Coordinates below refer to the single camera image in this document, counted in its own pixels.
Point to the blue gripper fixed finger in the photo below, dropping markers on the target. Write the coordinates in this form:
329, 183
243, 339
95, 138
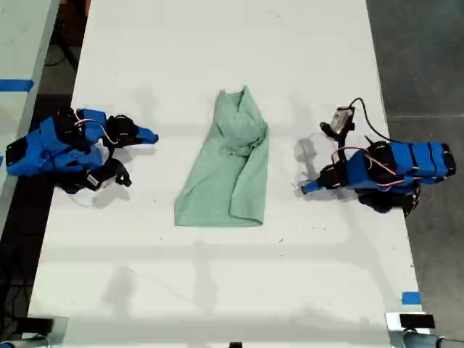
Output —
146, 132
314, 184

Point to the white mounting plate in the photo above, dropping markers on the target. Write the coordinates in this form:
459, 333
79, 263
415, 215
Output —
392, 320

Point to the long blue tape strip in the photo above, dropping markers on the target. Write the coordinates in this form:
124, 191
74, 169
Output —
16, 85

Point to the black camera box silver face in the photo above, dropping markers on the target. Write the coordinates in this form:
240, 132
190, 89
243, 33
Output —
341, 119

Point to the small black box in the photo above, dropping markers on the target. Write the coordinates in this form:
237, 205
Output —
36, 324
417, 320

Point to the black camera box white label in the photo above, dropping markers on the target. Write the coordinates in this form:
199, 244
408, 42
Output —
92, 179

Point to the short blue tape strip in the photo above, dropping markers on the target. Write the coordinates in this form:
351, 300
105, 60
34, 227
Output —
411, 298

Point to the pale green T-shirt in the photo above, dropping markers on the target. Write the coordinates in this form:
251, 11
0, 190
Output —
221, 181

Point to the short black camera stalk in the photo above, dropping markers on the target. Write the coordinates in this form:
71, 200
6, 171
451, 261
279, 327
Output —
120, 173
328, 127

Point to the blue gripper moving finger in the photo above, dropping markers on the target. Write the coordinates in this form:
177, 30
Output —
317, 189
143, 140

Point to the grey mounting plate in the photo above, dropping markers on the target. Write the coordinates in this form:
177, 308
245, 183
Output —
61, 328

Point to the blue and black arm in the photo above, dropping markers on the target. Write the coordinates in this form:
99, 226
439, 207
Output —
54, 152
409, 163

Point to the small black clip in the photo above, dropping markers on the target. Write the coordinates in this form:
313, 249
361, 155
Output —
235, 344

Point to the grey metal pipe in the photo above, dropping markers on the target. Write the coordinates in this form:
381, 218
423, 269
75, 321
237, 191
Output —
424, 340

